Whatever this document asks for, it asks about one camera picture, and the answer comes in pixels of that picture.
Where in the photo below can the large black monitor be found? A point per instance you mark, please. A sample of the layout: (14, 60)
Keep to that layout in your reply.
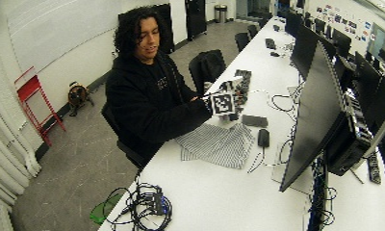
(315, 122)

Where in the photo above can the green translucent plastic piece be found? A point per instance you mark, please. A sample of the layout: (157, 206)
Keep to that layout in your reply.
(103, 210)

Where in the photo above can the black power strip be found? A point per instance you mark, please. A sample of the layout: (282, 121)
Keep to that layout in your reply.
(375, 168)

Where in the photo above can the black office chair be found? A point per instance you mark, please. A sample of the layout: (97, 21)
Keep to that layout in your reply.
(252, 30)
(242, 41)
(207, 65)
(126, 150)

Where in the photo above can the black desktop computer box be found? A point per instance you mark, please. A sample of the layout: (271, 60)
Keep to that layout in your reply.
(347, 147)

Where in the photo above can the small black box device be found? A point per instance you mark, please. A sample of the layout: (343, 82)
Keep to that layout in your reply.
(271, 43)

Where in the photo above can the striped grey white cloth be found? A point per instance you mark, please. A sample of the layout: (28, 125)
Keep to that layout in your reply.
(218, 146)

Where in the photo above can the the person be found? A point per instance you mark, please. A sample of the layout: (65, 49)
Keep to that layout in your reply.
(137, 106)

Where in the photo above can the white ribbed radiator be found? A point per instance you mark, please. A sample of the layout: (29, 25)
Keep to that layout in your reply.
(5, 154)

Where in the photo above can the black tall cabinet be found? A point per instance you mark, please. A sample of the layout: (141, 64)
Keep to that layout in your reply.
(197, 17)

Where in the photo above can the small black computer mouse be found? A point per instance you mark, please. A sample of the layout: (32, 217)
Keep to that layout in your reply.
(275, 54)

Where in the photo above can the white whiteboard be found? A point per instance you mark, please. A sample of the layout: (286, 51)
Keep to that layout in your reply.
(52, 29)

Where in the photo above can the black keyboard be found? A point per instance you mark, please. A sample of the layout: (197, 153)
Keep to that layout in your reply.
(246, 74)

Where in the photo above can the silver trash can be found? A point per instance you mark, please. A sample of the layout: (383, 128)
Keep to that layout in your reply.
(221, 12)

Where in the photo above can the dark grey rectangular pad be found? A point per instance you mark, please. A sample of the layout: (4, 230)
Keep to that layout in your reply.
(255, 121)

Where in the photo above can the red step ladder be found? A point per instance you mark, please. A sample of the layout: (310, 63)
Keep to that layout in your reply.
(33, 96)

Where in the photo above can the brown black backpack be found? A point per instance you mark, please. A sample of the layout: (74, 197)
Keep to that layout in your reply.
(78, 96)

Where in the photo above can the white cube with black markers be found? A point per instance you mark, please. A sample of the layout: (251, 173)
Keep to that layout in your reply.
(223, 104)

